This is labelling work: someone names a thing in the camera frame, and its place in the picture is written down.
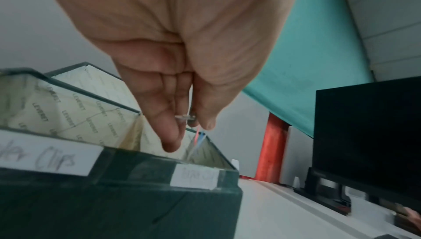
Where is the person's left hand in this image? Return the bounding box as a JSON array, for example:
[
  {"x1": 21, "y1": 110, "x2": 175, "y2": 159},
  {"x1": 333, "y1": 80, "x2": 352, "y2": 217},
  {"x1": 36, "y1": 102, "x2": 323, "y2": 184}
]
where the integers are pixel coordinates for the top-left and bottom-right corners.
[{"x1": 36, "y1": 0, "x2": 308, "y2": 153}]

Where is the person's right hand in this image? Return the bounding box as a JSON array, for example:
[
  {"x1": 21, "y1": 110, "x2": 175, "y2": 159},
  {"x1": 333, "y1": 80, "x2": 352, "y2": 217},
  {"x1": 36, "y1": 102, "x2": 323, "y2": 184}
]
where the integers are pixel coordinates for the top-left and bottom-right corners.
[{"x1": 403, "y1": 206, "x2": 421, "y2": 224}]

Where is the small silver metal clip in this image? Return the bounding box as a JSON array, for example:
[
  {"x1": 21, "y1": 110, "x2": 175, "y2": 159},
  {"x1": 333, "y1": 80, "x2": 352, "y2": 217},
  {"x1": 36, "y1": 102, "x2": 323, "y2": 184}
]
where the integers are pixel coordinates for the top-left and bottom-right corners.
[{"x1": 175, "y1": 113, "x2": 199, "y2": 124}]

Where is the black monitor stand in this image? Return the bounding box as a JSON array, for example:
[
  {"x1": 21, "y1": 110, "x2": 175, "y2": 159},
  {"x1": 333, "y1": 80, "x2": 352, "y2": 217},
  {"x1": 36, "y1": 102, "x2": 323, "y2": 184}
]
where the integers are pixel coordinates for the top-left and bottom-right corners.
[{"x1": 293, "y1": 167, "x2": 421, "y2": 231}]

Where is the black monitor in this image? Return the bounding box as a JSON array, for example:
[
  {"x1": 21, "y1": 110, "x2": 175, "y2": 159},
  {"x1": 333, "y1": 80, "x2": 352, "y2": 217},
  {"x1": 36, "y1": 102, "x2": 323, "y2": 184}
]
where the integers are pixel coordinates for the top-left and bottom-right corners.
[{"x1": 311, "y1": 76, "x2": 421, "y2": 204}]

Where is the printed cream paper lining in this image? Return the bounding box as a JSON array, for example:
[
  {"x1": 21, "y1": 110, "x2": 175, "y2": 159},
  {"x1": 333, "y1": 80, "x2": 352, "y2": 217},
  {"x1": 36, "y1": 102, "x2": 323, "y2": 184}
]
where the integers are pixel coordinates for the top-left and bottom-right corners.
[{"x1": 0, "y1": 66, "x2": 236, "y2": 169}]

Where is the teal panel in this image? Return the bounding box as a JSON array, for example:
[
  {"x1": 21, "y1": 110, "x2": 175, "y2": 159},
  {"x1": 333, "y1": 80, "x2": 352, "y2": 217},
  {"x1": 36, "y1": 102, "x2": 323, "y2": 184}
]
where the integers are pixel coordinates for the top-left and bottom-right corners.
[{"x1": 242, "y1": 0, "x2": 375, "y2": 138}]

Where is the small white handwritten label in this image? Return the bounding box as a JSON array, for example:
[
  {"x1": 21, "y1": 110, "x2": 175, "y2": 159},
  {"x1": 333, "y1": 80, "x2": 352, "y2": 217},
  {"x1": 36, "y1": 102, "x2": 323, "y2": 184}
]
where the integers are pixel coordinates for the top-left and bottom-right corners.
[{"x1": 170, "y1": 164, "x2": 221, "y2": 191}]

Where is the large white handwritten label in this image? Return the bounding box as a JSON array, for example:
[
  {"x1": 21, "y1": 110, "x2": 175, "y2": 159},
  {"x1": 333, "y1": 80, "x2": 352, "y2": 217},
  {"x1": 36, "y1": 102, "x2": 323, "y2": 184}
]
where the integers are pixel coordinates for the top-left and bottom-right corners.
[{"x1": 0, "y1": 129, "x2": 104, "y2": 177}]

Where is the dark green organizer box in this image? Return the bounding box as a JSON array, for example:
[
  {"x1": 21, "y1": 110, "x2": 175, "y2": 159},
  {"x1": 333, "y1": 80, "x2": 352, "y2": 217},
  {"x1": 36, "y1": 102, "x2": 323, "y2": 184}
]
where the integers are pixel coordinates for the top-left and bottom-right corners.
[{"x1": 0, "y1": 62, "x2": 243, "y2": 239}]

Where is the red post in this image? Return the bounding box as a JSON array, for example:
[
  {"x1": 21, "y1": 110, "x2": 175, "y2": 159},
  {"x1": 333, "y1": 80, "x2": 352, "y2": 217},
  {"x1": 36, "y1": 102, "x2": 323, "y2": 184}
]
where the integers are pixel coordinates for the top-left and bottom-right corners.
[{"x1": 255, "y1": 111, "x2": 291, "y2": 182}]

